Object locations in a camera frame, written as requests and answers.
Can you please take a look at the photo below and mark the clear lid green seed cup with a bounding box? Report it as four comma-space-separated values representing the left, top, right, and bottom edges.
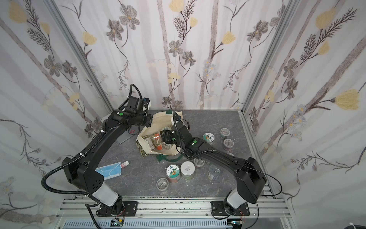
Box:
220, 128, 231, 139

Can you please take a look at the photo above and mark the large strawberry label jar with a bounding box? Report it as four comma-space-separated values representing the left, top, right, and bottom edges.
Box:
203, 133, 215, 145

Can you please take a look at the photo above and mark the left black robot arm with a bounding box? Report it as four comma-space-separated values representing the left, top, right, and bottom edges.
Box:
64, 96, 152, 216

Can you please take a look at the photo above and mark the orange sunflower seed cup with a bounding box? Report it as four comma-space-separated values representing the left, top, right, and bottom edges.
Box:
223, 138, 234, 151

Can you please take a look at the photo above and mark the black corrugated cable conduit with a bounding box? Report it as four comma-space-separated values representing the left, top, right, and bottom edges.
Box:
40, 137, 98, 196

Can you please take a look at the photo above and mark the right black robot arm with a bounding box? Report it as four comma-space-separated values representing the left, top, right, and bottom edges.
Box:
161, 122, 267, 214

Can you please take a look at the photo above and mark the white lid seed jar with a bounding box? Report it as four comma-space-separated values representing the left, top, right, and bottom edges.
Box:
180, 161, 195, 180

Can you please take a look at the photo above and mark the cream canvas tote bag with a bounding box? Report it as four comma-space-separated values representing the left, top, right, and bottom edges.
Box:
136, 110, 178, 157

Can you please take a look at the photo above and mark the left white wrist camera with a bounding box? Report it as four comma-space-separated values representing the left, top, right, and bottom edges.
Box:
143, 97, 151, 106

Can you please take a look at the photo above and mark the blue face mask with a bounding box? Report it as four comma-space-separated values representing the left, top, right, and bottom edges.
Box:
95, 162, 122, 180

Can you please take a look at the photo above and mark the red label seed jar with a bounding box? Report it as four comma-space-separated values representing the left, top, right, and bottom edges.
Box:
166, 164, 180, 183

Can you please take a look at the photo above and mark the silver first aid case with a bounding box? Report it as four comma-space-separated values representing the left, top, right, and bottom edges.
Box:
99, 110, 143, 145

